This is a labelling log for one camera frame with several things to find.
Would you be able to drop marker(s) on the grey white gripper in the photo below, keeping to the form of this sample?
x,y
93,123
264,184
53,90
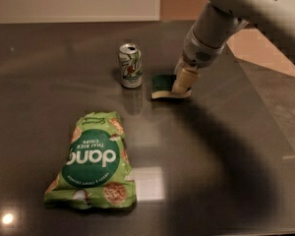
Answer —
x,y
197,52

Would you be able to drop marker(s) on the green and yellow sponge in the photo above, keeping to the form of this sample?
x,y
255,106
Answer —
x,y
162,85

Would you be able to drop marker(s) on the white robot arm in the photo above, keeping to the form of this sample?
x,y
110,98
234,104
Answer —
x,y
219,20

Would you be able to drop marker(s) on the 7up soda can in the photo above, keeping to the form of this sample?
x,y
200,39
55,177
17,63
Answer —
x,y
130,64

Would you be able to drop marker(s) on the green dang chips bag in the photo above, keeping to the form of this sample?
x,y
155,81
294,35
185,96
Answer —
x,y
97,172

